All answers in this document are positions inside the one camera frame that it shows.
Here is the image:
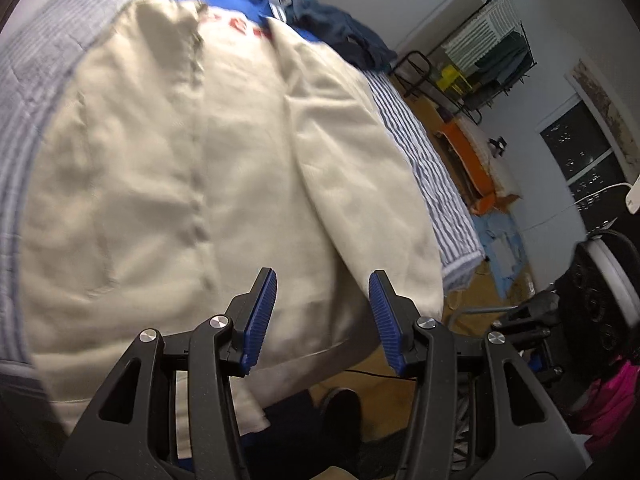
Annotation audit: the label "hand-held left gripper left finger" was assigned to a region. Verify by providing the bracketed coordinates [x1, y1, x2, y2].
[57, 267, 278, 480]

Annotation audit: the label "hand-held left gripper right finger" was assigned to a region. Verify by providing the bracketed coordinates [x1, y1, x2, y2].
[368, 270, 586, 480]

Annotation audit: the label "beige and blue work jacket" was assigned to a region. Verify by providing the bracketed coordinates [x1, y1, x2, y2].
[20, 0, 446, 436]

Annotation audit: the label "black clothes rack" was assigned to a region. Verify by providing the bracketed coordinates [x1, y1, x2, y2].
[395, 0, 538, 126]

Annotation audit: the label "dark hanging clothes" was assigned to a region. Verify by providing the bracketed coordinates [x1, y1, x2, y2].
[472, 32, 531, 91]

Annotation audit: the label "dark blue clothes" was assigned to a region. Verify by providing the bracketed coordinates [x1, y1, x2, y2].
[287, 0, 398, 71]

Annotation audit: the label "person's black shoe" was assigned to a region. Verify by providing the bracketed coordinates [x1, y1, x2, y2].
[320, 387, 362, 461]

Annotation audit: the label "person's dark trouser leg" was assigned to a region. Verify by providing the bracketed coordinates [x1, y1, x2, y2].
[240, 392, 326, 480]

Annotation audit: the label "blue striped blanket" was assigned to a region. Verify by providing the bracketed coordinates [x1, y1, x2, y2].
[0, 0, 483, 376]

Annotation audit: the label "orange covered bench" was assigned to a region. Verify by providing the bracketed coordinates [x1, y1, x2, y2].
[432, 120, 523, 216]

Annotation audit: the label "pink cloth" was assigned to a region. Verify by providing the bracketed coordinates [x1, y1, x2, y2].
[570, 355, 640, 456]

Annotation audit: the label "yellow box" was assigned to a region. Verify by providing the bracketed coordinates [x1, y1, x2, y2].
[435, 65, 473, 93]

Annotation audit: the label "dark window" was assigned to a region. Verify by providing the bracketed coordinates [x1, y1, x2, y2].
[540, 100, 628, 233]

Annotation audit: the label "green white striped towel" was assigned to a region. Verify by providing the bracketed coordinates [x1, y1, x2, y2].
[442, 0, 518, 63]

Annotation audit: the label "black floor cable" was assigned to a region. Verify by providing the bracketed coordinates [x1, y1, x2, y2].
[345, 369, 416, 382]

